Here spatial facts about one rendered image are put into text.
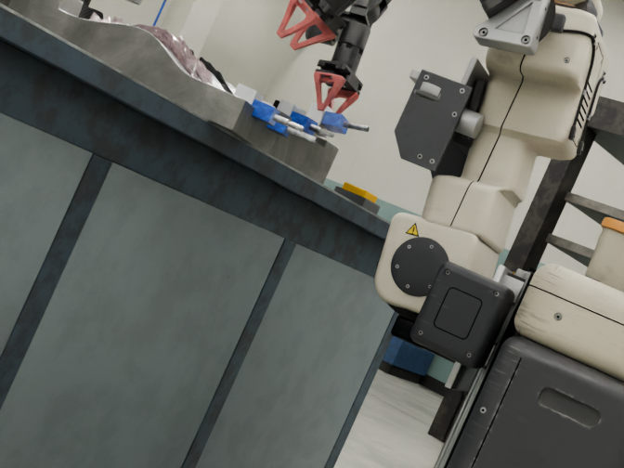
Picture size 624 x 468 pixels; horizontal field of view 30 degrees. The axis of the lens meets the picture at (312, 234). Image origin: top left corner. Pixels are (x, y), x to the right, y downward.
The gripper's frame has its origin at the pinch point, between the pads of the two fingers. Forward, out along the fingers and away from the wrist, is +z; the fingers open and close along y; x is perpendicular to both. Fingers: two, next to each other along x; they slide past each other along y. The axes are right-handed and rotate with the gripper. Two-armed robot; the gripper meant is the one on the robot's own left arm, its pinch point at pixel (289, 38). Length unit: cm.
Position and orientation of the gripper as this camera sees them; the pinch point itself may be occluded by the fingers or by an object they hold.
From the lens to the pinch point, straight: 207.8
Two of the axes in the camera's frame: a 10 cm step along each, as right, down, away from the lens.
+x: 5.8, 7.5, -3.2
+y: -3.1, -1.5, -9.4
